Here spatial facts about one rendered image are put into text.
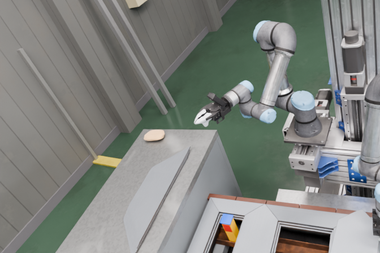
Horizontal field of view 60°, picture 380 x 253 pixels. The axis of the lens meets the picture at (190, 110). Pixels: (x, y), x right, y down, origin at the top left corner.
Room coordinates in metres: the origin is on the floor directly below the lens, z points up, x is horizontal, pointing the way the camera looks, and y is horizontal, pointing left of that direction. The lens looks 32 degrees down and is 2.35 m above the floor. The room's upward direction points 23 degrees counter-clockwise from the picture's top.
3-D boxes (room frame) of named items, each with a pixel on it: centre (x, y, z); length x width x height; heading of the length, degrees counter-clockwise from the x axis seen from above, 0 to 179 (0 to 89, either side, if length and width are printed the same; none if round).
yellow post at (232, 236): (1.17, 0.05, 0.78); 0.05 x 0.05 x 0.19; 53
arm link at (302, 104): (1.41, -0.58, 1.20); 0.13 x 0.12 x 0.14; 22
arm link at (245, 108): (1.41, -0.29, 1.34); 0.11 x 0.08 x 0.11; 22
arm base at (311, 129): (1.40, -0.58, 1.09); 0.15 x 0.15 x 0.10
